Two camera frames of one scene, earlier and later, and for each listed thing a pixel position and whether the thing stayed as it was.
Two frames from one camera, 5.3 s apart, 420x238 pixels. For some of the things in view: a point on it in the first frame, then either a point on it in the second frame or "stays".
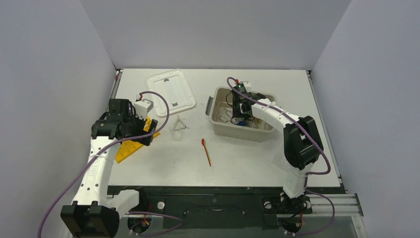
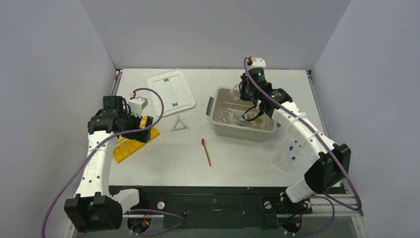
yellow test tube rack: x=128 y=147 stays
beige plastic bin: x=220 y=106 stays
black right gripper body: x=236 y=107 to x=246 y=90
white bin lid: x=172 y=86 stays
